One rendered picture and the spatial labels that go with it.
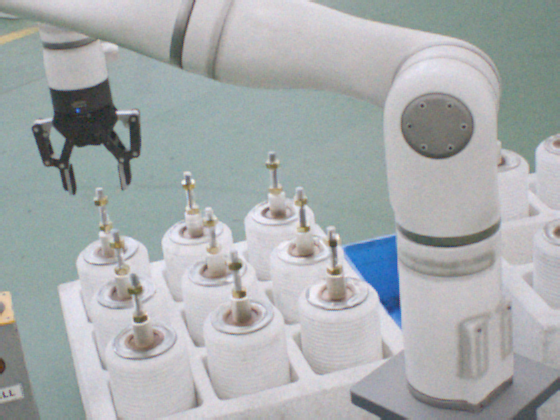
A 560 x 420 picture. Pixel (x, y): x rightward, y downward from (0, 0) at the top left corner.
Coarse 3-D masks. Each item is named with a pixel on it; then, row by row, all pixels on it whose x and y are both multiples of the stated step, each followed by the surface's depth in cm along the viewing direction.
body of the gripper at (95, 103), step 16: (64, 96) 139; (80, 96) 139; (96, 96) 139; (64, 112) 140; (80, 112) 140; (96, 112) 142; (112, 112) 142; (64, 128) 143; (80, 128) 143; (112, 128) 143; (80, 144) 144; (96, 144) 144
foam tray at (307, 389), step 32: (64, 288) 159; (384, 320) 142; (96, 352) 144; (192, 352) 141; (288, 352) 138; (384, 352) 139; (96, 384) 137; (288, 384) 132; (320, 384) 131; (352, 384) 131; (96, 416) 131; (192, 416) 129; (224, 416) 129; (256, 416) 130; (288, 416) 131; (320, 416) 132; (352, 416) 133
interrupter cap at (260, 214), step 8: (288, 200) 159; (256, 208) 158; (264, 208) 158; (288, 208) 157; (296, 208) 156; (256, 216) 156; (264, 216) 155; (272, 216) 155; (280, 216) 155; (288, 216) 154; (296, 216) 154; (264, 224) 153; (272, 224) 153; (280, 224) 153; (288, 224) 153
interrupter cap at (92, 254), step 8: (128, 240) 154; (88, 248) 153; (96, 248) 153; (128, 248) 152; (136, 248) 151; (88, 256) 151; (96, 256) 151; (104, 256) 151; (112, 256) 151; (128, 256) 150; (96, 264) 149; (104, 264) 149; (112, 264) 149
